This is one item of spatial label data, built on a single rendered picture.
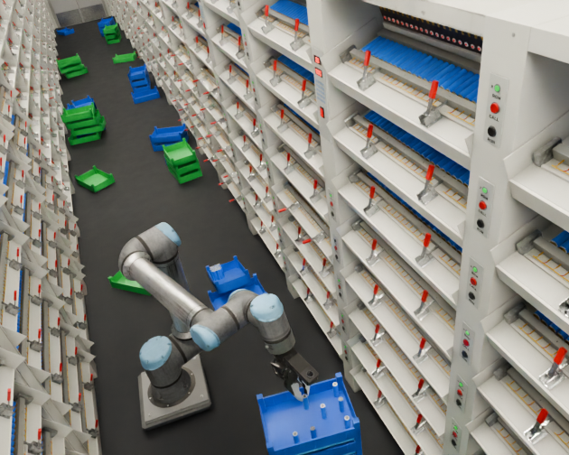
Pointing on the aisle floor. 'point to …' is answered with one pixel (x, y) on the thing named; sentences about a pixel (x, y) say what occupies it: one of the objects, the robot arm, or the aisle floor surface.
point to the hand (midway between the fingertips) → (304, 396)
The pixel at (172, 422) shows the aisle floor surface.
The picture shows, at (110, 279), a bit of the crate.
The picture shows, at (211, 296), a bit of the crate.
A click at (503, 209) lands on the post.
